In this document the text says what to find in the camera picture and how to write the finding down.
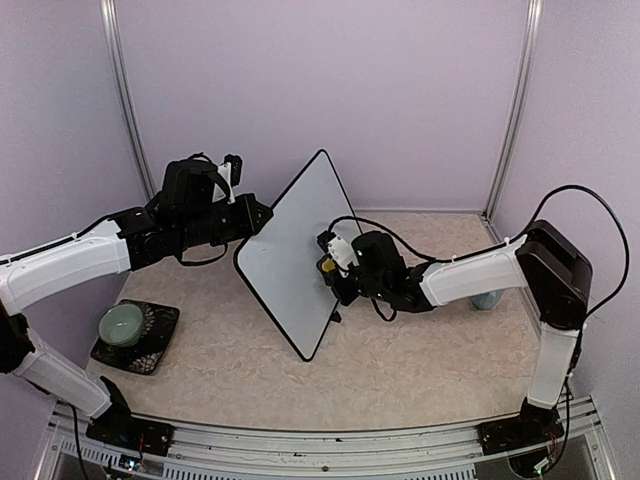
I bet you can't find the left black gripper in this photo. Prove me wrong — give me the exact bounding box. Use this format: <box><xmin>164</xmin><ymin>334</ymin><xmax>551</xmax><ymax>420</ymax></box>
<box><xmin>178</xmin><ymin>193</ymin><xmax>274</xmax><ymax>250</ymax></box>

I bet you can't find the yellow black whiteboard eraser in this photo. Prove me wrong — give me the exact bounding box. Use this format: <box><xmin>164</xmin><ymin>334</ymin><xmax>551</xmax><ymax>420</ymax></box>
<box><xmin>318</xmin><ymin>256</ymin><xmax>337</xmax><ymax>274</ymax></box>

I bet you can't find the white whiteboard black frame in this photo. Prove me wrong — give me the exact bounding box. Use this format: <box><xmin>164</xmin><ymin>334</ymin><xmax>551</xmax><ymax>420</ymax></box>
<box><xmin>233</xmin><ymin>149</ymin><xmax>355</xmax><ymax>362</ymax></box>

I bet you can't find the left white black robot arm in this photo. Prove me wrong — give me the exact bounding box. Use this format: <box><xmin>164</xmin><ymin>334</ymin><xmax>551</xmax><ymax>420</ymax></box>
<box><xmin>1</xmin><ymin>154</ymin><xmax>273</xmax><ymax>455</ymax></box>

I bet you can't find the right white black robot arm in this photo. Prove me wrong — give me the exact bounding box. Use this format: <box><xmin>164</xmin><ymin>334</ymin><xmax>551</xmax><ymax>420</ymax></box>
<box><xmin>317</xmin><ymin>220</ymin><xmax>593</xmax><ymax>455</ymax></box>

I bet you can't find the light blue ceramic mug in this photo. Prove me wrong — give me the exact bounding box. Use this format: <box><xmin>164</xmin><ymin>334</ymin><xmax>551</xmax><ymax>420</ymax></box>
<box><xmin>471</xmin><ymin>291</ymin><xmax>503</xmax><ymax>311</ymax></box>

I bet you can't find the pale green ceramic bowl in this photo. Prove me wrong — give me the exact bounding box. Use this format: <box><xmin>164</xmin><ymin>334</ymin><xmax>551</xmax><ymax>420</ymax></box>
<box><xmin>98</xmin><ymin>303</ymin><xmax>143</xmax><ymax>347</ymax></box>

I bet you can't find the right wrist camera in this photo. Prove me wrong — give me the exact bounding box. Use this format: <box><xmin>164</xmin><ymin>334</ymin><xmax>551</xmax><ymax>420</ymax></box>
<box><xmin>316</xmin><ymin>231</ymin><xmax>359</xmax><ymax>277</ymax></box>

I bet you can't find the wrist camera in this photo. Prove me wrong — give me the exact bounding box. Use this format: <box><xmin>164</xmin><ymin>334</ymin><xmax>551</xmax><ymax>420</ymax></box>
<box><xmin>212</xmin><ymin>154</ymin><xmax>243</xmax><ymax>204</ymax></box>
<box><xmin>316</xmin><ymin>231</ymin><xmax>359</xmax><ymax>277</ymax></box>

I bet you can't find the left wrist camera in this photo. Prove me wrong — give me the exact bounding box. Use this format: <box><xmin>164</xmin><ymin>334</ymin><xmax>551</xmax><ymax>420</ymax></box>
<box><xmin>212</xmin><ymin>154</ymin><xmax>243</xmax><ymax>204</ymax></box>

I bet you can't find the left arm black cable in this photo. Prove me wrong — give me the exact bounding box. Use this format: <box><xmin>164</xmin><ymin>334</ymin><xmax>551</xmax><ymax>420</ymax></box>
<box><xmin>177</xmin><ymin>244</ymin><xmax>234</xmax><ymax>266</ymax></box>

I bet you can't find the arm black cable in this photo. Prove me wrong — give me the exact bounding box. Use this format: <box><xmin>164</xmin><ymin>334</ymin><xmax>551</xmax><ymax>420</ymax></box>
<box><xmin>329</xmin><ymin>184</ymin><xmax>631</xmax><ymax>324</ymax></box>
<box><xmin>177</xmin><ymin>244</ymin><xmax>234</xmax><ymax>266</ymax></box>

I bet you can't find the aluminium front rail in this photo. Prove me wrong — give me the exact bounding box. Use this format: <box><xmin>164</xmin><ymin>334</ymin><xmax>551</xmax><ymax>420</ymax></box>
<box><xmin>29</xmin><ymin>397</ymin><xmax>620</xmax><ymax>479</ymax></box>

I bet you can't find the left aluminium corner post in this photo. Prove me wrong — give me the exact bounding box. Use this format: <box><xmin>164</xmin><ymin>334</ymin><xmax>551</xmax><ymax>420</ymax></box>
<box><xmin>99</xmin><ymin>0</ymin><xmax>156</xmax><ymax>200</ymax></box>

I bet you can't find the aluminium corner post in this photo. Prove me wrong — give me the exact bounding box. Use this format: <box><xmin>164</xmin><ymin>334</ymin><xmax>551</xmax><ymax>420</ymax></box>
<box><xmin>483</xmin><ymin>0</ymin><xmax>544</xmax><ymax>222</ymax></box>
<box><xmin>99</xmin><ymin>0</ymin><xmax>156</xmax><ymax>200</ymax></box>

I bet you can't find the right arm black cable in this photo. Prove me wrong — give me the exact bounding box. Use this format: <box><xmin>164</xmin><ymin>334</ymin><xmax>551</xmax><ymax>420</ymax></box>
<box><xmin>329</xmin><ymin>184</ymin><xmax>631</xmax><ymax>324</ymax></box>

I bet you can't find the right aluminium corner post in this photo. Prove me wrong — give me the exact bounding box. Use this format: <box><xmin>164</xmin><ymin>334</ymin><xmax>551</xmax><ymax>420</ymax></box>
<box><xmin>483</xmin><ymin>0</ymin><xmax>544</xmax><ymax>222</ymax></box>

